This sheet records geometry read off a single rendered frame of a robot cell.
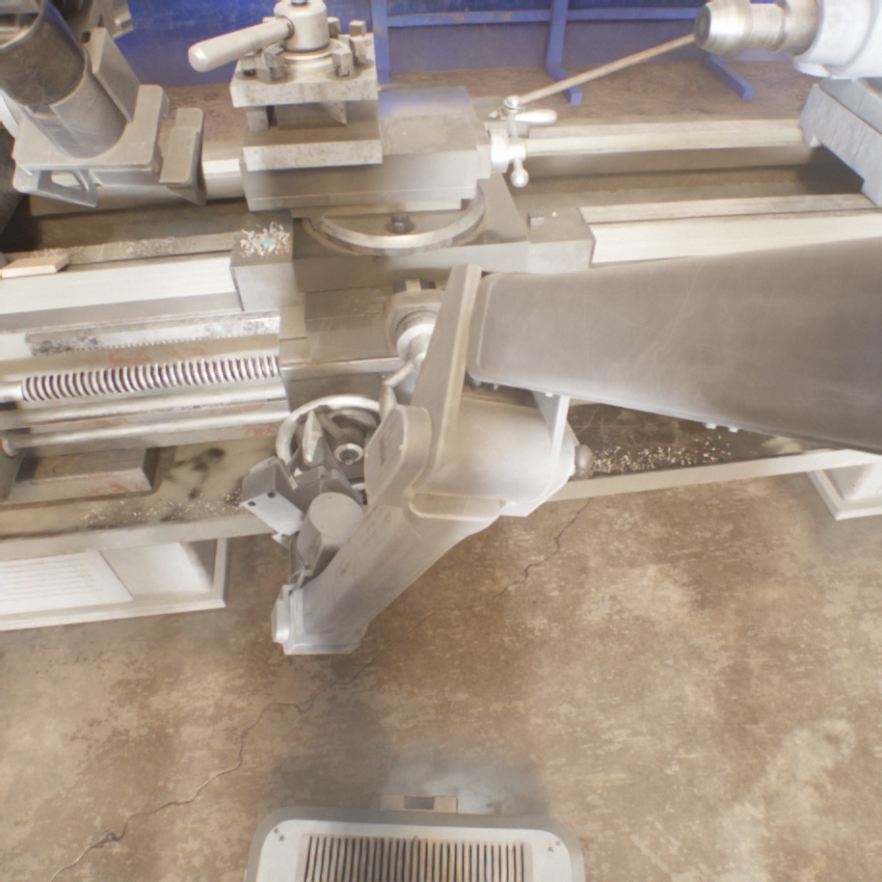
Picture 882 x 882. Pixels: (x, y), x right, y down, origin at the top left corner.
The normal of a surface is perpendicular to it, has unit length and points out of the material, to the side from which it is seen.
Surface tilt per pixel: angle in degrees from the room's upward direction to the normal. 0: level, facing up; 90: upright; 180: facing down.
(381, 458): 69
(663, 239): 36
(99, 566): 90
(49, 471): 0
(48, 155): 30
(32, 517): 0
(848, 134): 90
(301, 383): 90
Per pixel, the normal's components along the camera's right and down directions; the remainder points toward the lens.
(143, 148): -0.02, -0.19
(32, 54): 0.66, 0.73
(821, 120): -0.99, 0.10
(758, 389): -0.92, -0.05
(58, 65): 0.81, 0.57
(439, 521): 0.11, 0.86
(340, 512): 0.36, -0.65
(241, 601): 0.00, -0.65
